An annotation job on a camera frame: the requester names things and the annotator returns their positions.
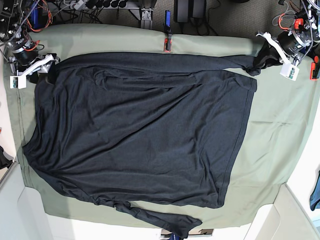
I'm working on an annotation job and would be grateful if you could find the centre orange black clamp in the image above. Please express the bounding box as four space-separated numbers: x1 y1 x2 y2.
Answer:
164 10 172 53

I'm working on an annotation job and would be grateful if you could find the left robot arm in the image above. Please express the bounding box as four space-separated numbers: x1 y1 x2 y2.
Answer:
253 0 320 69

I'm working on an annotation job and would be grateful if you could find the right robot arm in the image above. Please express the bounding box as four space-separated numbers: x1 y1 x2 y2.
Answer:
0 0 60 89

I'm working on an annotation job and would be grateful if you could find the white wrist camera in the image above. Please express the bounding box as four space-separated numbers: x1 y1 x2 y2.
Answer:
280 63 300 82
9 75 27 89

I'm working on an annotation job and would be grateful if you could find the green table cloth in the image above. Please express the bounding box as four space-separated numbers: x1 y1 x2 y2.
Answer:
0 24 320 229

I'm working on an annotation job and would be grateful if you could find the orange black clamp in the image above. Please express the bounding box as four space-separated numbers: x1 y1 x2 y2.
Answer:
168 233 183 240
164 10 172 53
309 55 320 81

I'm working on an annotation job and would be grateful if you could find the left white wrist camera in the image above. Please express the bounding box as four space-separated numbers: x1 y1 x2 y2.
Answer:
280 63 300 82

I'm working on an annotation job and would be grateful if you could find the right orange black clamp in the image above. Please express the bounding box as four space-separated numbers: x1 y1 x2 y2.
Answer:
309 55 320 81

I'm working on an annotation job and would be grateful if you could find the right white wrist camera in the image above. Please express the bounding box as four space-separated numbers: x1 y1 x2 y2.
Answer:
9 75 27 89

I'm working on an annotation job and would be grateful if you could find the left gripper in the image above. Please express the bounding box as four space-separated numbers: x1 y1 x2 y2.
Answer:
254 30 312 68

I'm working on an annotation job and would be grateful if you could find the black power adapter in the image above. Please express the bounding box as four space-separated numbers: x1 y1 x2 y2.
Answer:
173 0 207 31

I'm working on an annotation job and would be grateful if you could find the dark long-sleeve T-shirt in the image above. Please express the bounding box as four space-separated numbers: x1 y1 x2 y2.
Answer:
23 52 268 238

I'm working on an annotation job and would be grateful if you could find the grey aluminium frame bracket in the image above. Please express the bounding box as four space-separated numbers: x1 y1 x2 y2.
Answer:
139 8 154 30

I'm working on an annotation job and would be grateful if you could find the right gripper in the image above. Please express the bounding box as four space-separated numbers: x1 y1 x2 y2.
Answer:
7 37 60 84

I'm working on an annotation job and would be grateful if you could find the bottom orange black clamp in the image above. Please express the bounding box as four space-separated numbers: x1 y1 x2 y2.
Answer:
168 233 183 240

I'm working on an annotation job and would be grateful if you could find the white power strip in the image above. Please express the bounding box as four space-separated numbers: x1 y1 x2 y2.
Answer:
62 0 86 11

